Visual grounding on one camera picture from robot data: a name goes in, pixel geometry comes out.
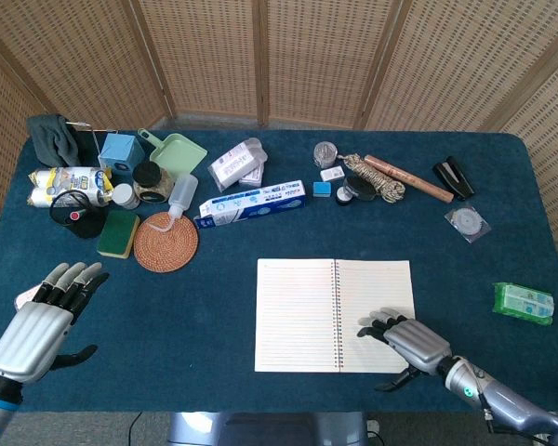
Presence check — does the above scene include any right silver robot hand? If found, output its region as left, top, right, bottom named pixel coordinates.
left=356, top=306, right=453, bottom=392

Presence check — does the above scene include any green yellow sponge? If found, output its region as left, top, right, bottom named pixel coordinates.
left=96, top=209, right=141, bottom=260

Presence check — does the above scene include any clear bag of white pads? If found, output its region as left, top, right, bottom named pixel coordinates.
left=207, top=138, right=269, bottom=193

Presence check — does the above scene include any round woven rattan coaster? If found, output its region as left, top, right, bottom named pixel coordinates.
left=133, top=211, right=200, bottom=274

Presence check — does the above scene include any camouflage rope bundle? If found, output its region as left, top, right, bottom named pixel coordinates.
left=339, top=153, right=406, bottom=204

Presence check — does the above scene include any green plastic dustpan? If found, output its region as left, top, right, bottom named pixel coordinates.
left=137, top=127, right=209, bottom=180

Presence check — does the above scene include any light blue cardboard box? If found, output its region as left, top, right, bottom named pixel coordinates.
left=97, top=132, right=146, bottom=177

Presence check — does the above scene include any clear jar of pins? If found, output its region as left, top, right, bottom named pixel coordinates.
left=313, top=141, right=339, bottom=169

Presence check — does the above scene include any blue table cloth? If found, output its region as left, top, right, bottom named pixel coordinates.
left=0, top=127, right=558, bottom=414

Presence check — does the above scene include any glass jar black lid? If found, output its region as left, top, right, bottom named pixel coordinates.
left=132, top=161, right=174, bottom=204

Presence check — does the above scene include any blue white toothpaste box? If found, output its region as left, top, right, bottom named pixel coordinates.
left=193, top=179, right=308, bottom=230

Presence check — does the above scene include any spiral lined notebook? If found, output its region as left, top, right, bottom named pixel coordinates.
left=254, top=257, right=417, bottom=374

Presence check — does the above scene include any translucent squeeze bottle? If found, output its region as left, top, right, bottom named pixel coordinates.
left=143, top=173, right=200, bottom=233

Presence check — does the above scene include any green wet wipes pack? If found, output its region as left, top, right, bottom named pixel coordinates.
left=491, top=282, right=555, bottom=327

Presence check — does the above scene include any pink white flat card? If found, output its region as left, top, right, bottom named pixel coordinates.
left=13, top=283, right=46, bottom=311

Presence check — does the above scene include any small white pink packet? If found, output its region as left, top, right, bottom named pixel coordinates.
left=238, top=162, right=267, bottom=190

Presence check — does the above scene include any black floor cable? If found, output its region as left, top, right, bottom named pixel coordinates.
left=128, top=411, right=144, bottom=446

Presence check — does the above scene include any brown wooden rolling pin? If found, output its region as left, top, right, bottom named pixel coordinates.
left=365, top=154, right=455, bottom=203

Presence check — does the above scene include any metal towel rack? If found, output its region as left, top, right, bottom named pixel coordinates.
left=64, top=119, right=120, bottom=162

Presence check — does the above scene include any woven bamboo folding screen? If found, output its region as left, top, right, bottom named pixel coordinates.
left=0, top=0, right=558, bottom=252

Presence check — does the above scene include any small white jar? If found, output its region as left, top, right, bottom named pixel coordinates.
left=112, top=182, right=140, bottom=210

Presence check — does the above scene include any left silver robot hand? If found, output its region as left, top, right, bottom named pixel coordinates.
left=0, top=261, right=111, bottom=385

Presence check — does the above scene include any black round printed disc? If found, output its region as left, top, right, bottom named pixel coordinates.
left=346, top=175, right=377, bottom=203

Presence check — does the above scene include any white yellow bag roll pack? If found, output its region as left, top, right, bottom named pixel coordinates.
left=27, top=165, right=115, bottom=209

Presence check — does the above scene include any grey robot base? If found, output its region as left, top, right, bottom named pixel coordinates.
left=166, top=411, right=369, bottom=446

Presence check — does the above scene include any grey towel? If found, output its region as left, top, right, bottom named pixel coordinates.
left=26, top=113, right=83, bottom=167

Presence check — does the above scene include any black stapler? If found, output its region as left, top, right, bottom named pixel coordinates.
left=432, top=155, right=475, bottom=202

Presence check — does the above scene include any bagged silver pin wheel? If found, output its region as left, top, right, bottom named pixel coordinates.
left=444, top=203, right=492, bottom=244

